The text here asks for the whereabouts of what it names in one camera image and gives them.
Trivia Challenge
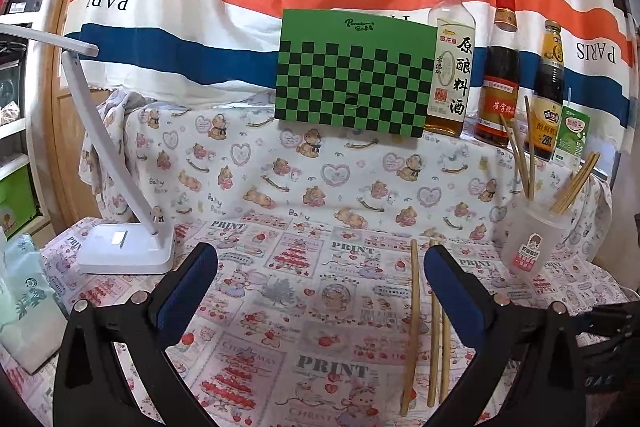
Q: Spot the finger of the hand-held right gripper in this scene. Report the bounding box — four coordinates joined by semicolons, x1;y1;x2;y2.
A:
569;304;638;342

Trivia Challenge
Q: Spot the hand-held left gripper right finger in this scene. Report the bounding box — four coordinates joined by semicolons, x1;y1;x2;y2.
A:
424;243;586;427

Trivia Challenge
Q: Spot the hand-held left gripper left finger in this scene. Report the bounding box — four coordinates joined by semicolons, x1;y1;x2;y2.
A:
52;242;219;427

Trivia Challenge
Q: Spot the bamboo chopstick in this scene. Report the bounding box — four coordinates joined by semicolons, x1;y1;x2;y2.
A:
523;95;536;200
510;118;531;198
556;152;601;214
427;239;442;408
550;152;596;214
498;113;529;198
549;164;588;214
399;239;420;417

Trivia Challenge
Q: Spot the translucent plastic cup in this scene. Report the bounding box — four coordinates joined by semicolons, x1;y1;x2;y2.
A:
500;194;576;289

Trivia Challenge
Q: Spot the white desk lamp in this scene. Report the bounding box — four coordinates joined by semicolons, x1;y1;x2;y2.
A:
0;23;176;276

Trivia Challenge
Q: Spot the bear printed cloth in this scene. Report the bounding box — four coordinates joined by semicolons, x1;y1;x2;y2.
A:
77;87;614;249

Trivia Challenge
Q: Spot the plastic bag with green print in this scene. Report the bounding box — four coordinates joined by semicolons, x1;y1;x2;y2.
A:
0;227;70;376

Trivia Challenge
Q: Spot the green milk drink carton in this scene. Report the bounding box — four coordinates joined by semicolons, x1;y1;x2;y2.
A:
552;103;591;170

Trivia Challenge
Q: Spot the green storage drawer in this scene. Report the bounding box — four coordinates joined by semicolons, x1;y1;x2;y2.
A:
0;167;40;239

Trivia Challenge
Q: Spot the red label sesame oil bottle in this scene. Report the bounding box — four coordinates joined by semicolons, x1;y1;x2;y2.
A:
472;0;521;150

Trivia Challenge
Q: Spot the yellow label oyster sauce bottle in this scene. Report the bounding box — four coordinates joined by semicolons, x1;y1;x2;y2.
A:
529;20;565;163

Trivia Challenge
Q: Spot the white label cooking wine bottle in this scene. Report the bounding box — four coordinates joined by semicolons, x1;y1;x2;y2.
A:
424;0;477;138

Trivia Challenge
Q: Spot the white storage shelf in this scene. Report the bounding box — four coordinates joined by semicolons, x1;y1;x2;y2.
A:
0;12;46;188

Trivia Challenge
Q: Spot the green checkered box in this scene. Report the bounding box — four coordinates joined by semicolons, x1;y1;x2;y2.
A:
274;9;440;140

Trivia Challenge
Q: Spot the wooden frame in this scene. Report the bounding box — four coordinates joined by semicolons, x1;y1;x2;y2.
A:
46;0;117;234

